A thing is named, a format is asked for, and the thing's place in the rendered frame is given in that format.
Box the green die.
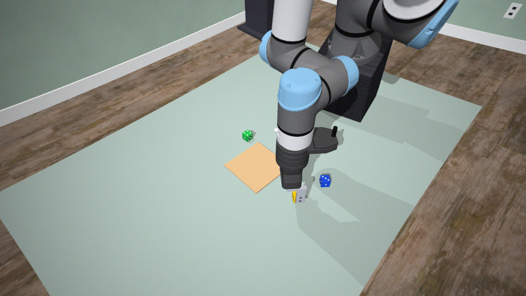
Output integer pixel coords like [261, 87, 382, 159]
[242, 130, 253, 142]

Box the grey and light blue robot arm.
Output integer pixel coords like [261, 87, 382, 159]
[259, 0, 459, 136]

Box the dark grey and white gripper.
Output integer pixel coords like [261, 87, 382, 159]
[274, 126, 339, 203]

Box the blue die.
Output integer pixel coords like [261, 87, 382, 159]
[319, 175, 331, 187]

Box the tan flat mat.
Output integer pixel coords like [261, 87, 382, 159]
[224, 142, 280, 193]

